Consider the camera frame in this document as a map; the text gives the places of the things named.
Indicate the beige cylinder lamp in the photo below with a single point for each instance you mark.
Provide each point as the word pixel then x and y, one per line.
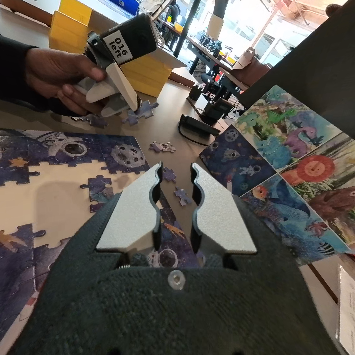
pixel 215 26

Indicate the person's left hand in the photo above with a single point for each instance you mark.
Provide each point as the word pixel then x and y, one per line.
pixel 55 69

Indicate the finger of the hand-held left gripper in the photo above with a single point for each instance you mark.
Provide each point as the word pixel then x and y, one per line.
pixel 122 83

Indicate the pale paper bag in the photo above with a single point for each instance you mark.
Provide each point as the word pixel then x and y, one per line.
pixel 244 59

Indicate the yellow foam block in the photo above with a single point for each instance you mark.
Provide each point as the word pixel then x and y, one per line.
pixel 144 77

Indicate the background wooden desk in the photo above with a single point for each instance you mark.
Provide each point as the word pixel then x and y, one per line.
pixel 205 54

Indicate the blue crate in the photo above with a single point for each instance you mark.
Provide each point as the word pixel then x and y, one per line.
pixel 124 5

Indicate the black charging dock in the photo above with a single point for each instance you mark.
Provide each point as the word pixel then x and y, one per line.
pixel 219 109

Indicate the illustrated animal puzzle box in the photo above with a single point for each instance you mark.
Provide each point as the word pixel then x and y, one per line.
pixel 263 180

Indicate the black upright pole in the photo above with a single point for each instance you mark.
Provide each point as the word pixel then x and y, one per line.
pixel 185 27

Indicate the laminated instruction sheet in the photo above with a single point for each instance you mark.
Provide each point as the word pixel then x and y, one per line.
pixel 348 305

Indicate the black power adapter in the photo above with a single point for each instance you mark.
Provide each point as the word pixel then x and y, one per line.
pixel 197 126

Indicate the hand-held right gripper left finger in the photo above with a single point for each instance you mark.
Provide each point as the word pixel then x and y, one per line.
pixel 127 222

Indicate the white paper tag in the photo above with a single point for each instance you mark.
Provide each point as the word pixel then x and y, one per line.
pixel 200 68

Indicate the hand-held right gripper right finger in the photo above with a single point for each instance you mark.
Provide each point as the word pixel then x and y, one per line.
pixel 224 222

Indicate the joined planet puzzle pieces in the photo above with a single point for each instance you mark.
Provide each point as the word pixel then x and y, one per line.
pixel 99 191

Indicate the small black charger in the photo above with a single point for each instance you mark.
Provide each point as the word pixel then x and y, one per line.
pixel 195 93

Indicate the space jigsaw puzzle board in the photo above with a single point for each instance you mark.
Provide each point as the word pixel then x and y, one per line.
pixel 69 149

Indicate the white flat box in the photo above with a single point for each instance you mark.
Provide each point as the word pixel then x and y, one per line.
pixel 169 59

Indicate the row of puzzle pieces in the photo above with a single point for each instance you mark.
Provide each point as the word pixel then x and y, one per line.
pixel 163 146

